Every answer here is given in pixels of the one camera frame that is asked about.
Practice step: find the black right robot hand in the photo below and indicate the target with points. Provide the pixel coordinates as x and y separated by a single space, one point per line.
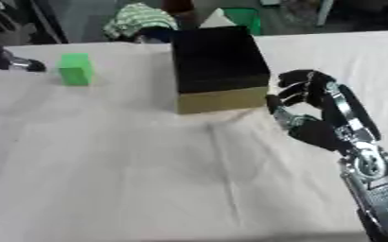
320 125

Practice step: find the green and white striped cloth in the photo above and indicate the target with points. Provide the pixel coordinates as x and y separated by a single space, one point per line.
139 19

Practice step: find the white paper sheet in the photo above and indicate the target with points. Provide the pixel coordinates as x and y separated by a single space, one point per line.
216 19

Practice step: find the cardboard box with black inside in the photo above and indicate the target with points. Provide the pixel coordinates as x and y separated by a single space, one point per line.
218 63

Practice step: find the green block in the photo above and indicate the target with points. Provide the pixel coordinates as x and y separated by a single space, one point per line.
76 69

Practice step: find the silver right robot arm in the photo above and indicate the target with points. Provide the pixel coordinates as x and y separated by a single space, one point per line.
378 186

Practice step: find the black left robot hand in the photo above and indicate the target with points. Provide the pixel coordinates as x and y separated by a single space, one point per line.
4 60

